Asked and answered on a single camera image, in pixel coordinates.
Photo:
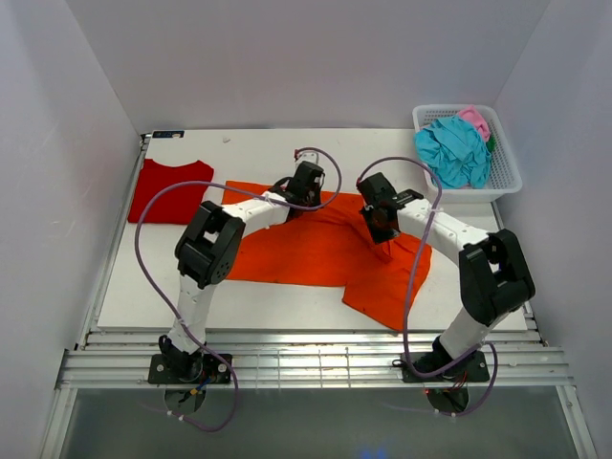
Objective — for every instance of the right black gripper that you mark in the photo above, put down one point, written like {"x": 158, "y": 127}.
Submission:
{"x": 382, "y": 236}

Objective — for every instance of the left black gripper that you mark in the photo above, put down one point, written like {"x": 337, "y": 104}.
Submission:
{"x": 316, "y": 203}

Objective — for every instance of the orange t shirt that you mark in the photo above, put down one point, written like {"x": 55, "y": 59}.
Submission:
{"x": 332, "y": 247}

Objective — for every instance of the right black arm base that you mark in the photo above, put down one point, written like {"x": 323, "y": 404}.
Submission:
{"x": 433, "y": 366}

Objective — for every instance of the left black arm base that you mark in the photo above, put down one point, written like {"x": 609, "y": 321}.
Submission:
{"x": 172, "y": 366}

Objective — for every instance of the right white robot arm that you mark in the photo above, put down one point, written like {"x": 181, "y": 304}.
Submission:
{"x": 494, "y": 279}

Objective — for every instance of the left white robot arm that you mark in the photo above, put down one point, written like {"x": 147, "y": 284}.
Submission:
{"x": 210, "y": 244}

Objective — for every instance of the blue t shirt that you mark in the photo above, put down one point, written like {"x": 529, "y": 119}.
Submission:
{"x": 455, "y": 152}

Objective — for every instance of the green garment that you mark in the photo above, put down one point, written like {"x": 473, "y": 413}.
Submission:
{"x": 491, "y": 144}

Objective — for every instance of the white plastic basket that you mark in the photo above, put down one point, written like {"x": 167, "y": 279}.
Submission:
{"x": 504, "y": 176}

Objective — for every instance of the pink t shirt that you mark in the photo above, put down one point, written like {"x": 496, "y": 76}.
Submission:
{"x": 473, "y": 116}

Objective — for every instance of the blue label sticker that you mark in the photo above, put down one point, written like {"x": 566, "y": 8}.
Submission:
{"x": 168, "y": 134}

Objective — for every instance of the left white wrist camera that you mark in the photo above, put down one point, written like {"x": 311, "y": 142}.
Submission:
{"x": 305, "y": 155}

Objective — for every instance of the aluminium table frame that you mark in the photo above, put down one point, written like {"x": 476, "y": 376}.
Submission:
{"x": 307, "y": 340}

